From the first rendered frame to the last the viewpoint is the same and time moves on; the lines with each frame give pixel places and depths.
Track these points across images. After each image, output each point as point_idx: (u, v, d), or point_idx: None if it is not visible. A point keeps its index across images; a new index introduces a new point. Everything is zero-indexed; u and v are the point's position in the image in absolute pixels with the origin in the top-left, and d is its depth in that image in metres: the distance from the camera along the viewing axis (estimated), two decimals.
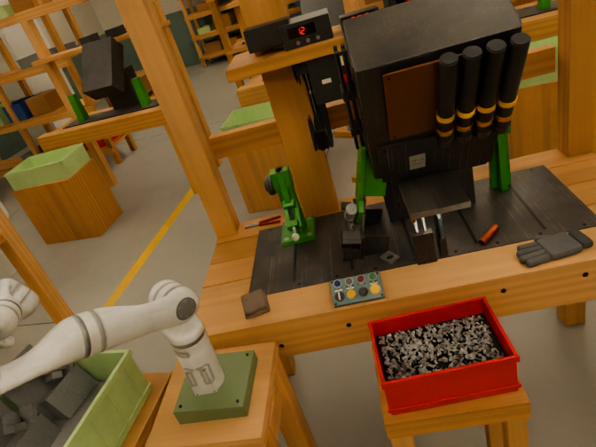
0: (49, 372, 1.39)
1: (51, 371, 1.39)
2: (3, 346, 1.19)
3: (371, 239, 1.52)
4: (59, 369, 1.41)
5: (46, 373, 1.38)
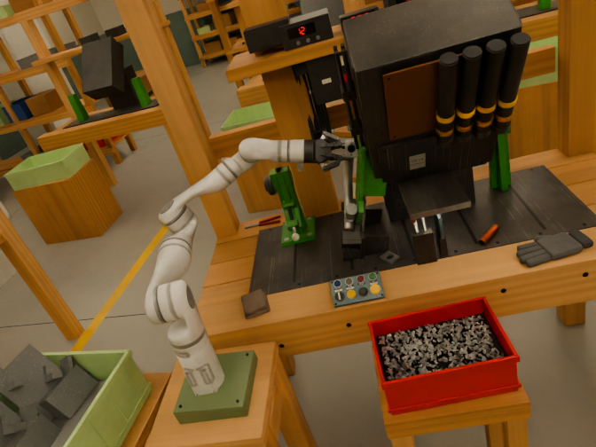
0: None
1: None
2: (298, 164, 1.57)
3: (371, 239, 1.52)
4: (345, 223, 1.57)
5: None
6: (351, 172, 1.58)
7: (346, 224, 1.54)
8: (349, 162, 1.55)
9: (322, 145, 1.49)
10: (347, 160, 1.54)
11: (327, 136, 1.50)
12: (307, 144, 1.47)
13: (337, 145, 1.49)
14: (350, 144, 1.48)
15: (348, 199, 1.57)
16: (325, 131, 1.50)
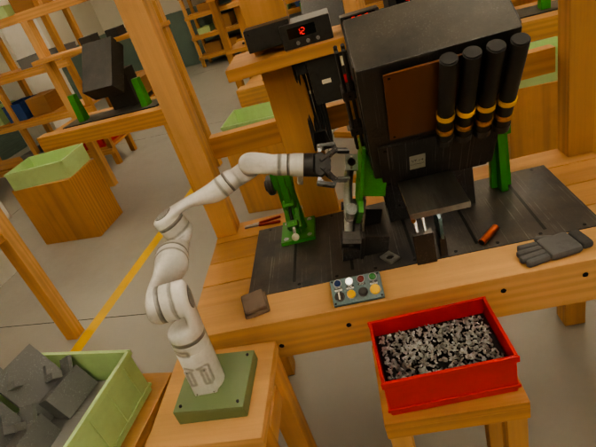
0: None
1: (345, 231, 1.57)
2: None
3: (371, 239, 1.52)
4: None
5: None
6: (351, 185, 1.58)
7: None
8: (349, 176, 1.55)
9: (321, 158, 1.49)
10: (347, 174, 1.54)
11: (323, 146, 1.50)
12: (307, 157, 1.47)
13: (334, 152, 1.50)
14: (350, 157, 1.48)
15: None
16: (318, 144, 1.50)
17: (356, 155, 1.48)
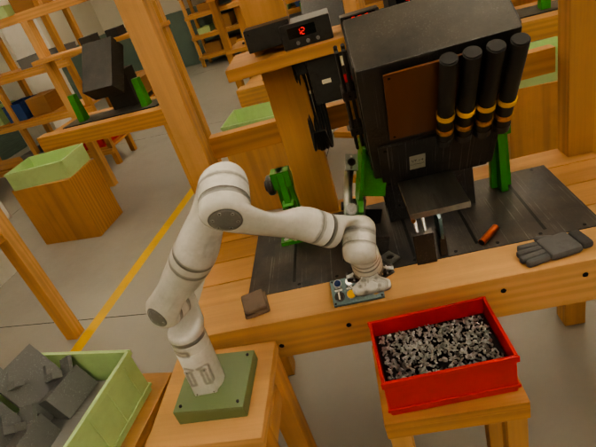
0: None
1: None
2: (380, 289, 1.09)
3: None
4: None
5: None
6: (351, 185, 1.58)
7: None
8: (349, 176, 1.55)
9: None
10: (347, 174, 1.54)
11: (353, 272, 1.22)
12: None
13: None
14: (350, 157, 1.48)
15: None
16: (347, 273, 1.22)
17: (356, 155, 1.48)
